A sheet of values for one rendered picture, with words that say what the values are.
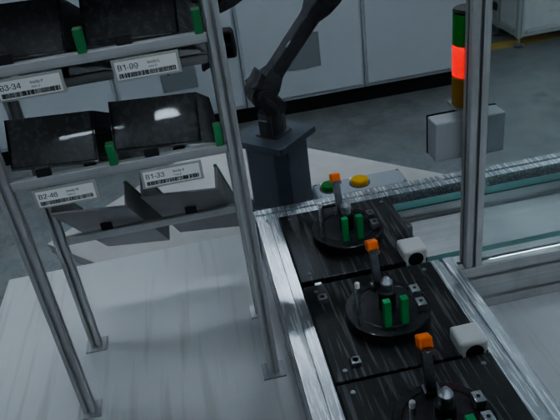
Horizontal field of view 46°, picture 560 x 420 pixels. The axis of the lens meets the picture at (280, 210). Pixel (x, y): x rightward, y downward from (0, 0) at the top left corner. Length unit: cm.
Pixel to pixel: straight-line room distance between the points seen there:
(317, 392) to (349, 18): 347
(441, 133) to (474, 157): 7
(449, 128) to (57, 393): 83
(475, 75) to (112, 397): 81
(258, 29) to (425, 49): 111
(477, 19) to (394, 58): 343
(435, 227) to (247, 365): 50
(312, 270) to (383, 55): 329
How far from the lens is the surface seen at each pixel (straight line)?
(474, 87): 106
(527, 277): 130
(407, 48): 446
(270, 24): 418
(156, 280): 147
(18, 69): 90
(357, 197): 145
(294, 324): 112
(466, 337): 105
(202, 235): 159
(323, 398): 101
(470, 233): 119
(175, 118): 97
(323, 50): 429
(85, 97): 428
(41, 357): 138
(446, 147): 112
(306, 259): 125
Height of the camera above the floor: 169
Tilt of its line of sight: 31 degrees down
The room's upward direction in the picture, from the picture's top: 8 degrees counter-clockwise
